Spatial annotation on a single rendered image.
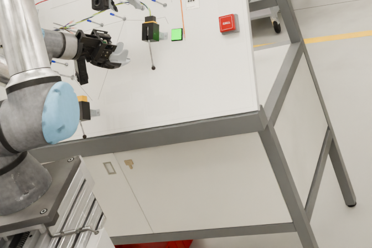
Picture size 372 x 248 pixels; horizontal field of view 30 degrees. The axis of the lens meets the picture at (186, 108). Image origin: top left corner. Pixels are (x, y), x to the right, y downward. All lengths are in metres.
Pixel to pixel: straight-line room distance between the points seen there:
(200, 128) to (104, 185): 0.53
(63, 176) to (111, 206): 1.07
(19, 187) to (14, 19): 0.36
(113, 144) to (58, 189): 0.86
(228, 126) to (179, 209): 0.47
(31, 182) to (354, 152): 2.12
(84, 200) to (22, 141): 0.32
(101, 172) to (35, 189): 1.03
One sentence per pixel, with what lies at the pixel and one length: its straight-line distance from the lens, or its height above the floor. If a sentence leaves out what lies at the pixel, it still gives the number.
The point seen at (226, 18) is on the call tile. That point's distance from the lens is 2.17.
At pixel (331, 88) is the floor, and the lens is 3.99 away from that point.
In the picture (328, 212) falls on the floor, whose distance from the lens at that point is 3.07.
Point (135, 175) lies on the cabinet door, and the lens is 2.48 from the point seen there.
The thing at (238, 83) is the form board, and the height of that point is 0.94.
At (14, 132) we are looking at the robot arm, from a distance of 1.44.
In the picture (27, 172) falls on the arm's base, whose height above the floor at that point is 1.22.
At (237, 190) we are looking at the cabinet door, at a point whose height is 0.56.
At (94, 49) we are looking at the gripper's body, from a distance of 2.01.
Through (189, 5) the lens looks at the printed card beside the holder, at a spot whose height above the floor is 1.17.
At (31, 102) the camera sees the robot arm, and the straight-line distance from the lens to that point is 1.42.
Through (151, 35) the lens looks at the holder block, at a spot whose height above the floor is 1.15.
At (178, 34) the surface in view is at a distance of 2.26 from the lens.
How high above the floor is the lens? 1.84
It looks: 25 degrees down
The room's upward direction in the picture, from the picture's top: 23 degrees counter-clockwise
